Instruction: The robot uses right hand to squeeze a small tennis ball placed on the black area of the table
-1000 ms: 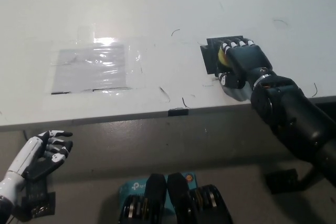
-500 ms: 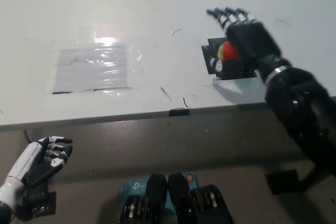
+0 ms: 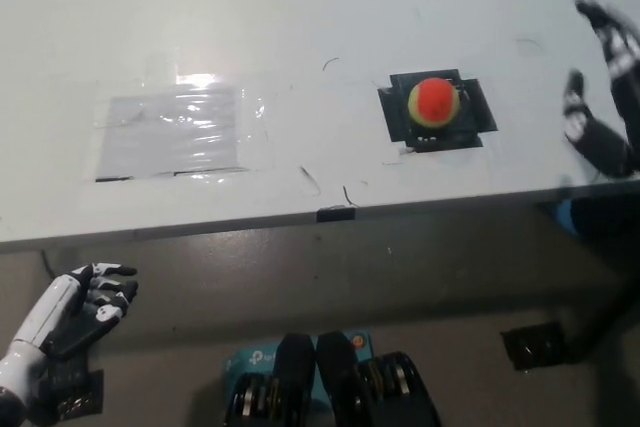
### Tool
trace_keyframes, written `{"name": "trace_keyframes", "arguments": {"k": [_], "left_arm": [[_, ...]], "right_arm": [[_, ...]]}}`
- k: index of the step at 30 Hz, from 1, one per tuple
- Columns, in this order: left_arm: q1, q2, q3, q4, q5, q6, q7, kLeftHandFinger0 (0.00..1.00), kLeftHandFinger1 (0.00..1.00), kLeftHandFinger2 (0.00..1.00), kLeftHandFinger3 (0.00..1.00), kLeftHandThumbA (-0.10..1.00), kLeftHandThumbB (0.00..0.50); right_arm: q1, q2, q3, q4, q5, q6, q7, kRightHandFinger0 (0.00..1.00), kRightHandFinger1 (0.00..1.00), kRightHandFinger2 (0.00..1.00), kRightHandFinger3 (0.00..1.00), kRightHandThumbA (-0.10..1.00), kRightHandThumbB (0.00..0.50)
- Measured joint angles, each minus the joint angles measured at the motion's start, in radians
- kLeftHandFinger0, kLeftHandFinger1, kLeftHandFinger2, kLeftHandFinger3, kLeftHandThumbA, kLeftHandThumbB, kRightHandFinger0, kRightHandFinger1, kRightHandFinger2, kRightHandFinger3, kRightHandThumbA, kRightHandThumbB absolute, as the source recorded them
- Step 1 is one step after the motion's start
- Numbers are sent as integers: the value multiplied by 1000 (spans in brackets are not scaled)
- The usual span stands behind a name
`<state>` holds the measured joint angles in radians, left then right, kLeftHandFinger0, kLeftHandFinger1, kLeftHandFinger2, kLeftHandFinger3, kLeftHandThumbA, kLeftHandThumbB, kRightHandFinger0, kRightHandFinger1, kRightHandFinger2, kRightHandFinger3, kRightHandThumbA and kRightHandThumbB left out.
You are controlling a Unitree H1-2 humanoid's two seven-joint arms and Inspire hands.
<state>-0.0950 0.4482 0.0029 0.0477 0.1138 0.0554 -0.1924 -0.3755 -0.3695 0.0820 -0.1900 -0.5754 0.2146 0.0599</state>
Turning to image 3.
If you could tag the orange yellow tennis ball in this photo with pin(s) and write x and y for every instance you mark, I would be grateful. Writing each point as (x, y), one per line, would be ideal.
(434, 102)

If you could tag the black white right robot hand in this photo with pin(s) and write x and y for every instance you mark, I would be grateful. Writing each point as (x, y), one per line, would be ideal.
(607, 147)

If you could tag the teal tp-link box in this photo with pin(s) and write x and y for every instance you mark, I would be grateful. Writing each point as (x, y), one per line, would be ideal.
(247, 357)

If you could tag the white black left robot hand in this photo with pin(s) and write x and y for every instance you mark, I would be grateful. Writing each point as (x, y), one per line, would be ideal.
(50, 307)

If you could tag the small black tape strip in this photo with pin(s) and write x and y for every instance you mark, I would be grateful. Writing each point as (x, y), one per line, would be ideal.
(336, 214)

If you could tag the clear plastic sheet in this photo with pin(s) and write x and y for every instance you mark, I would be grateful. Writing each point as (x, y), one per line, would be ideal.
(167, 132)

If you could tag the black tape patch on table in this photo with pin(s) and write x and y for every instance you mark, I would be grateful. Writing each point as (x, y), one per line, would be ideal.
(395, 117)

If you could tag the blue object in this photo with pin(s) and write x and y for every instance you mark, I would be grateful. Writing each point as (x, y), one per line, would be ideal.
(567, 214)

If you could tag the black floor tape patch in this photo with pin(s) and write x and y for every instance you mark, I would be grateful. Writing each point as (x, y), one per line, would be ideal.
(532, 347)
(85, 392)

